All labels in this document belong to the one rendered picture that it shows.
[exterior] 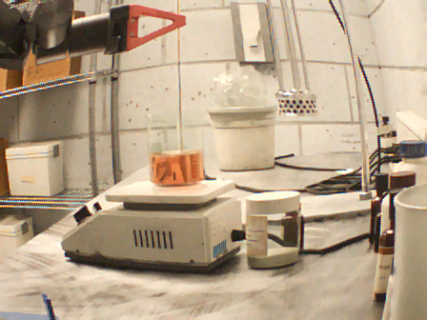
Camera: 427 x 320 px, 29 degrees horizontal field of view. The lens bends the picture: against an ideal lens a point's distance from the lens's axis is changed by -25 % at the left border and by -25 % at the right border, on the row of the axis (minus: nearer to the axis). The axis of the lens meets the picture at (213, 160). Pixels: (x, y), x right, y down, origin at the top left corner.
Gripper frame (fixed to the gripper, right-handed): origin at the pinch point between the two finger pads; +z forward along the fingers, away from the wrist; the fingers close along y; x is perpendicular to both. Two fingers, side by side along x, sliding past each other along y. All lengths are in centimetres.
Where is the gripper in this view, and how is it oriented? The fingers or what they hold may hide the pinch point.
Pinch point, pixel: (178, 21)
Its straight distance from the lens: 114.4
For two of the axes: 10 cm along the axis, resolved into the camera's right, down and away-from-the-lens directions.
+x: 0.5, 9.9, 0.9
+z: 9.9, -0.7, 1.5
